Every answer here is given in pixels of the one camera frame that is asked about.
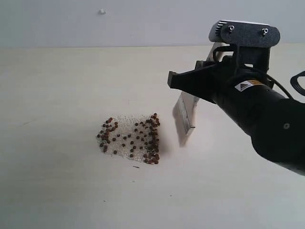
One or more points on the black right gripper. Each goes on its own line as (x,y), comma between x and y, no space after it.
(232,77)

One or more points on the white wide paint brush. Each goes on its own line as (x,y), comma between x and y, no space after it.
(184,111)

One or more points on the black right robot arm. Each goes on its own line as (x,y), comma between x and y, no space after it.
(278,132)

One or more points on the pile of white grains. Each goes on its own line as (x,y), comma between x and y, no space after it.
(132,137)

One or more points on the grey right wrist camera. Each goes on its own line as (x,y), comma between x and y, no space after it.
(244,33)

